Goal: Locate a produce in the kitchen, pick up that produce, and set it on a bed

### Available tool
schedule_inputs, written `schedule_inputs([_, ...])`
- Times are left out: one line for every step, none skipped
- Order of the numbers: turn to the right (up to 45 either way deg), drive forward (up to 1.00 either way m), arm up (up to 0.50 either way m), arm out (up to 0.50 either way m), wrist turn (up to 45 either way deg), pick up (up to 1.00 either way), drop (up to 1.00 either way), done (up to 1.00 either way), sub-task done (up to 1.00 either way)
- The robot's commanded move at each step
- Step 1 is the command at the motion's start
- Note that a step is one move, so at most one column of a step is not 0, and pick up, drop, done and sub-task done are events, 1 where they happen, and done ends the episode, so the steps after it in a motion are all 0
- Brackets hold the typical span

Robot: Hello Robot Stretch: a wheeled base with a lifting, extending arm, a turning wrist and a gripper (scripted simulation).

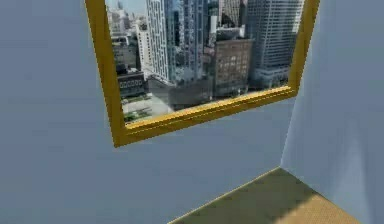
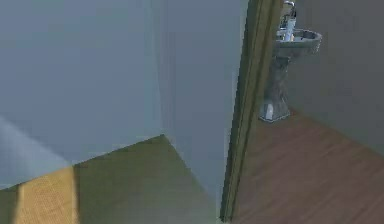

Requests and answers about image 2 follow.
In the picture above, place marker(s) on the grey pedestal sink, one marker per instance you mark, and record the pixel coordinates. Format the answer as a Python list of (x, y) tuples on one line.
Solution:
[(278, 83)]

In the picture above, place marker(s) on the chrome sink tap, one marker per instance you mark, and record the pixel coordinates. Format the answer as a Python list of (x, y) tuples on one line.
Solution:
[(288, 4)]

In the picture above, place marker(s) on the olive green room door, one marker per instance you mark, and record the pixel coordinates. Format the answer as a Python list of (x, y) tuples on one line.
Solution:
[(248, 110)]

